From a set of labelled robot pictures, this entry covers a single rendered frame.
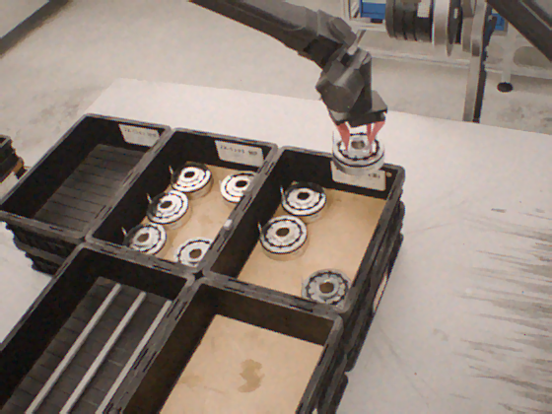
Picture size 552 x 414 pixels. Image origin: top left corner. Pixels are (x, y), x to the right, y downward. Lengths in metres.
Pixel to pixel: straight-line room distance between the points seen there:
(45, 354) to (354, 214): 0.73
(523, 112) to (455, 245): 1.67
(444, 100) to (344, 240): 1.88
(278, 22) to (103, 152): 0.86
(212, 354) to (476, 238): 0.69
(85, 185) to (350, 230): 0.72
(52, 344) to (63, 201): 0.44
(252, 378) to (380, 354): 0.30
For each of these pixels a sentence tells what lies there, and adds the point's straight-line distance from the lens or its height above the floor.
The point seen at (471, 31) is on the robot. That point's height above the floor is 0.90.
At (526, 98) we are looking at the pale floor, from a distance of 3.14.
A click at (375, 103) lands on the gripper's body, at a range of 1.12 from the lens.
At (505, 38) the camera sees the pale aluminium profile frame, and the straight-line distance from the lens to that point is 3.02.
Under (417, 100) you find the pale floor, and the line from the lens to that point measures 3.07.
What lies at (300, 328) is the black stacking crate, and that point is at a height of 0.87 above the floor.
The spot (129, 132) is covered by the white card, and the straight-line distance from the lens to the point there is 1.62.
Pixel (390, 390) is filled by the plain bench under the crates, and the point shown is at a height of 0.70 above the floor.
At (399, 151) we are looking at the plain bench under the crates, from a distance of 1.68.
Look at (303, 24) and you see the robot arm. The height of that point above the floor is 1.33.
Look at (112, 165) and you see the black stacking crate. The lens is 1.65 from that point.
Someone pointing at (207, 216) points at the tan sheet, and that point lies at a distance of 1.40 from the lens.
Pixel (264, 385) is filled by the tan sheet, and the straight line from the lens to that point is 1.11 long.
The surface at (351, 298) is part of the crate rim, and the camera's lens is 1.07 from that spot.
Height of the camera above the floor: 1.80
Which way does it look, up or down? 45 degrees down
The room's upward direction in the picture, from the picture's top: 11 degrees counter-clockwise
